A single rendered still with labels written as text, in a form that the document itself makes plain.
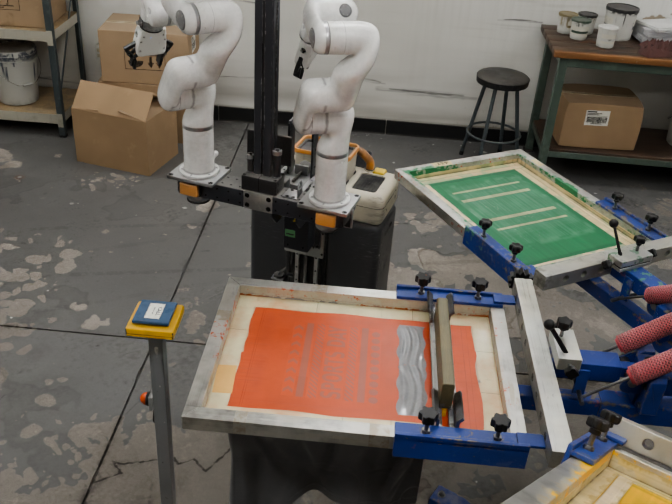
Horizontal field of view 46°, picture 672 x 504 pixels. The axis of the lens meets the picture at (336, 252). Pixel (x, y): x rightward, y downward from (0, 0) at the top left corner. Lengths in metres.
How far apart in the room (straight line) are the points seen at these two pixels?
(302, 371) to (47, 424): 1.56
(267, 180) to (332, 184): 0.22
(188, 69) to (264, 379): 0.90
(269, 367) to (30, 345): 1.91
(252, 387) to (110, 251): 2.49
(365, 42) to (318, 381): 0.86
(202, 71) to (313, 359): 0.87
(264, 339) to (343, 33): 0.82
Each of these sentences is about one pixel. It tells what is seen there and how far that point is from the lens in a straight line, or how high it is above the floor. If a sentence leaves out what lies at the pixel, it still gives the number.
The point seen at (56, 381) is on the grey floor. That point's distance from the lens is 3.57.
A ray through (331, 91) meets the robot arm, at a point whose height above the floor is 1.52.
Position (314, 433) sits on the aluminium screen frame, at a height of 0.98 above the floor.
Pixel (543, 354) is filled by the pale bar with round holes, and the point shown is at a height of 1.04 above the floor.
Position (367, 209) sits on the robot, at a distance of 2.98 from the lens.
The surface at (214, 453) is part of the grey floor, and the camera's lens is 3.17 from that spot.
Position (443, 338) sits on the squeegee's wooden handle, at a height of 1.06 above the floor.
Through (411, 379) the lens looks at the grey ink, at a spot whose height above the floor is 0.96.
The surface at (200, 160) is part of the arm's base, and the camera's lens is 2.52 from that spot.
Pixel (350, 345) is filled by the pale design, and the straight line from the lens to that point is 2.13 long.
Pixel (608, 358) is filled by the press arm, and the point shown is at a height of 1.04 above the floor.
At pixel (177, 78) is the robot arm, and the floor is 1.49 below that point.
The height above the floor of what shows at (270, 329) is 0.95.
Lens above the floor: 2.27
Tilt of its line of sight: 31 degrees down
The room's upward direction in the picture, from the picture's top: 4 degrees clockwise
